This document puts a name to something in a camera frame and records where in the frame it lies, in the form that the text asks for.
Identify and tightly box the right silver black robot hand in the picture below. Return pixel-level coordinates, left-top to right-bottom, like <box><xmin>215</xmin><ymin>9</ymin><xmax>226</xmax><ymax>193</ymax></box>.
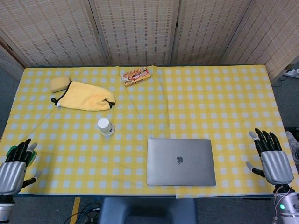
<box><xmin>245</xmin><ymin>127</ymin><xmax>294</xmax><ymax>185</ymax></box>

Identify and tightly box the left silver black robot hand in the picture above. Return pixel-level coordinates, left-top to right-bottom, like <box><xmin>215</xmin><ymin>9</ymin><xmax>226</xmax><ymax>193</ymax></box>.
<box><xmin>0</xmin><ymin>138</ymin><xmax>42</xmax><ymax>196</ymax></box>

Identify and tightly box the white paper cup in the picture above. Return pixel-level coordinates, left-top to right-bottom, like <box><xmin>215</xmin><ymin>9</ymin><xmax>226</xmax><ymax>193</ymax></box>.
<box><xmin>100</xmin><ymin>125</ymin><xmax>116</xmax><ymax>137</ymax></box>
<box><xmin>97</xmin><ymin>118</ymin><xmax>113</xmax><ymax>134</ymax></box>

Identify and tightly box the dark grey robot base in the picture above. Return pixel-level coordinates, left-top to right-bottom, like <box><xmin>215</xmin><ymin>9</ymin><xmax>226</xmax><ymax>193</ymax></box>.
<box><xmin>97</xmin><ymin>197</ymin><xmax>198</xmax><ymax>224</ymax></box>

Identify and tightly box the green plastic box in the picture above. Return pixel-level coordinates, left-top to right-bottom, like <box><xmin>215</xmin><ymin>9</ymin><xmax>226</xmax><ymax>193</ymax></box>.
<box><xmin>6</xmin><ymin>144</ymin><xmax>38</xmax><ymax>164</ymax></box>

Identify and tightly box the grey white bundle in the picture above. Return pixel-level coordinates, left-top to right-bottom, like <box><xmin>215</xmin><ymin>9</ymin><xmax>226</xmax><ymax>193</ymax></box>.
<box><xmin>285</xmin><ymin>130</ymin><xmax>299</xmax><ymax>154</ymax></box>

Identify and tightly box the white power strip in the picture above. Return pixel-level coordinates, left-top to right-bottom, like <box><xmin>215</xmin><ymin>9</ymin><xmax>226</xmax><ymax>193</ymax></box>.
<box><xmin>284</xmin><ymin>68</ymin><xmax>299</xmax><ymax>79</ymax></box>

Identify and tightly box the grey closed laptop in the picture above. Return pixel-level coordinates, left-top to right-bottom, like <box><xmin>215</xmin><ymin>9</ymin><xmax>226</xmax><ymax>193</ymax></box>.
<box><xmin>146</xmin><ymin>138</ymin><xmax>217</xmax><ymax>187</ymax></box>

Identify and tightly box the yellow sponge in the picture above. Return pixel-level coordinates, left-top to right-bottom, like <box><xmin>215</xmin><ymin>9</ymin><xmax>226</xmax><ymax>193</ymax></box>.
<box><xmin>50</xmin><ymin>75</ymin><xmax>71</xmax><ymax>93</ymax></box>

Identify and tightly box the yellow microfibre cloth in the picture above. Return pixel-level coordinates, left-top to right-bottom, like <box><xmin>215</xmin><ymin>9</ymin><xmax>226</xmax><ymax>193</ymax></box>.
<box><xmin>50</xmin><ymin>80</ymin><xmax>116</xmax><ymax>111</ymax></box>

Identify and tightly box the yellow white checked tablecloth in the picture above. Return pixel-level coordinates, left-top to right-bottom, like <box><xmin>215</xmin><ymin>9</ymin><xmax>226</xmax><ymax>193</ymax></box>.
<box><xmin>0</xmin><ymin>65</ymin><xmax>296</xmax><ymax>199</ymax></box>

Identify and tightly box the woven folding screen panel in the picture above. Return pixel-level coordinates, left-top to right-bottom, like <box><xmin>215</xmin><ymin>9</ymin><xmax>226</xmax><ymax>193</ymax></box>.
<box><xmin>0</xmin><ymin>44</ymin><xmax>24</xmax><ymax>82</ymax></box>
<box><xmin>224</xmin><ymin>0</ymin><xmax>299</xmax><ymax>83</ymax></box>
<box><xmin>0</xmin><ymin>0</ymin><xmax>108</xmax><ymax>68</ymax></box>
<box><xmin>171</xmin><ymin>0</ymin><xmax>253</xmax><ymax>66</ymax></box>
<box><xmin>88</xmin><ymin>0</ymin><xmax>181</xmax><ymax>66</ymax></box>

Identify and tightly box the orange snack box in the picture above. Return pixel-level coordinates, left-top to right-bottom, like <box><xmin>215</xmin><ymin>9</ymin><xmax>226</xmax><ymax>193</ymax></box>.
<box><xmin>120</xmin><ymin>67</ymin><xmax>152</xmax><ymax>88</ymax></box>

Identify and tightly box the black floor cable bundle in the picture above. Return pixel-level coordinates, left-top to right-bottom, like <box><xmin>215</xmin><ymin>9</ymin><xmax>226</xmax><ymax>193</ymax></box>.
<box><xmin>62</xmin><ymin>201</ymin><xmax>102</xmax><ymax>224</ymax></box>

